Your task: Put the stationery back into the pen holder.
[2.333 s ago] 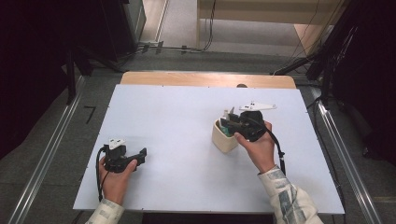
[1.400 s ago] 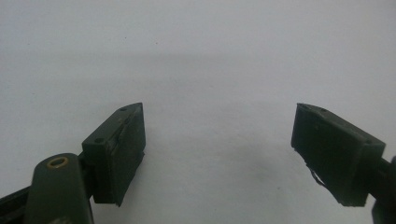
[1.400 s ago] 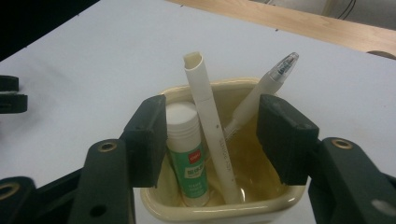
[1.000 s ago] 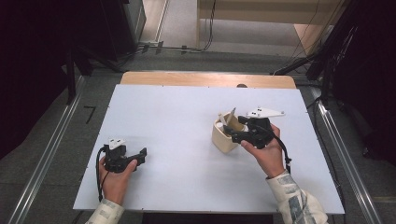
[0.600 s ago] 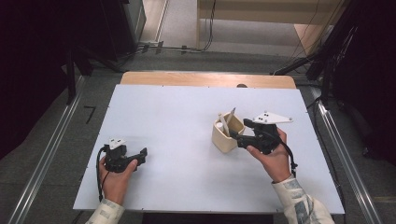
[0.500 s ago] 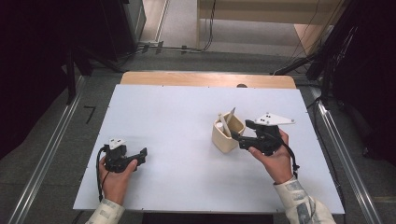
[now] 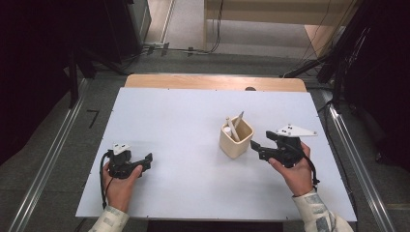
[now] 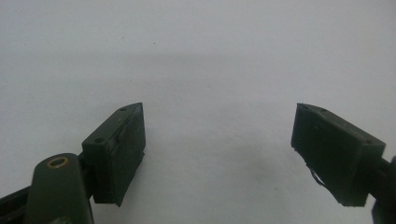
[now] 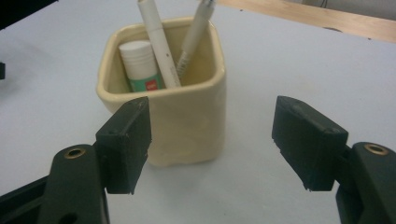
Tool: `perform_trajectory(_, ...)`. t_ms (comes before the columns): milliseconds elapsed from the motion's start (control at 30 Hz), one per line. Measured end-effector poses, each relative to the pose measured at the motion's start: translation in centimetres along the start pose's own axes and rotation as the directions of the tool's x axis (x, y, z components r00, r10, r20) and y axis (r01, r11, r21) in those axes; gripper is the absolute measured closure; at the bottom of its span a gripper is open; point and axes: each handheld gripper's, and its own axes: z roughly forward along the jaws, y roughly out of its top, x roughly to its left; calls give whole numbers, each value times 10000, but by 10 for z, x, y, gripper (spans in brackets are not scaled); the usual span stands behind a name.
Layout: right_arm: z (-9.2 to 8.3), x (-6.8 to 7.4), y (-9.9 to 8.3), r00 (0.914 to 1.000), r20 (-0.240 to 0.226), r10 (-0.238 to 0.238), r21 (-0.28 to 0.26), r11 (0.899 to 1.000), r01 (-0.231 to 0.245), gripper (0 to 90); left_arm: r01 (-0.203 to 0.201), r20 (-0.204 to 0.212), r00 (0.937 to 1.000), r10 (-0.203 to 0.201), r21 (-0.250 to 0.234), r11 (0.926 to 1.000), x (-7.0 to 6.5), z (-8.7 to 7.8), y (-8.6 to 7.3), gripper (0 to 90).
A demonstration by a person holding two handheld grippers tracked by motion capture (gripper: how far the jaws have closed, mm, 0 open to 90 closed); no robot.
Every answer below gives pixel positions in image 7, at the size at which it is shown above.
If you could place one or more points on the white board mat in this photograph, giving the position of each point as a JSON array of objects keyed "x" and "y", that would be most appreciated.
[{"x": 167, "y": 122}]

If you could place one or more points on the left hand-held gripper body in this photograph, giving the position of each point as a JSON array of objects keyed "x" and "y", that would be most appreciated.
[{"x": 119, "y": 167}]

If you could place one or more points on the person's left hand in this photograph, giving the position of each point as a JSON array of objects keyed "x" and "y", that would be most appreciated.
[{"x": 121, "y": 191}]

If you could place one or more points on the black metal stand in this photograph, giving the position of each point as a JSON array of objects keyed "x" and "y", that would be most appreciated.
[
  {"x": 336, "y": 64},
  {"x": 73, "y": 80}
]

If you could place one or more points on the light wooden bench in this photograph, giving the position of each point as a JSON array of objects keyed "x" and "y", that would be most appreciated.
[{"x": 257, "y": 14}]

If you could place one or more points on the dark round table grommet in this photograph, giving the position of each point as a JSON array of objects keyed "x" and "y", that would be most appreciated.
[{"x": 250, "y": 88}]

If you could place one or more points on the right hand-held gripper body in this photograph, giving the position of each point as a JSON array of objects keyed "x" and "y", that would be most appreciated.
[{"x": 290, "y": 151}]

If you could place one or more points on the dark cabinet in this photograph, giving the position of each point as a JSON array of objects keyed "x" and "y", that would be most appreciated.
[{"x": 129, "y": 25}]

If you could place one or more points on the clear pink pen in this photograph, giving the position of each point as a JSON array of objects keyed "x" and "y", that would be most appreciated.
[{"x": 239, "y": 119}]

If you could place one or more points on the white pen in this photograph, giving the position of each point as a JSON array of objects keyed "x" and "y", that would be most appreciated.
[{"x": 232, "y": 130}]

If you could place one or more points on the aluminium floor rail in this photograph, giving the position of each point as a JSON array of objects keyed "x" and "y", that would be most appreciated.
[
  {"x": 370, "y": 190},
  {"x": 45, "y": 164}
]

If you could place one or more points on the person's right hand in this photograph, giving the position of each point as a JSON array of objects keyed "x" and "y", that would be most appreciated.
[{"x": 299, "y": 177}]

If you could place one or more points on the beige square pen holder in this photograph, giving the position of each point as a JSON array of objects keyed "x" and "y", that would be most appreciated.
[{"x": 233, "y": 146}]

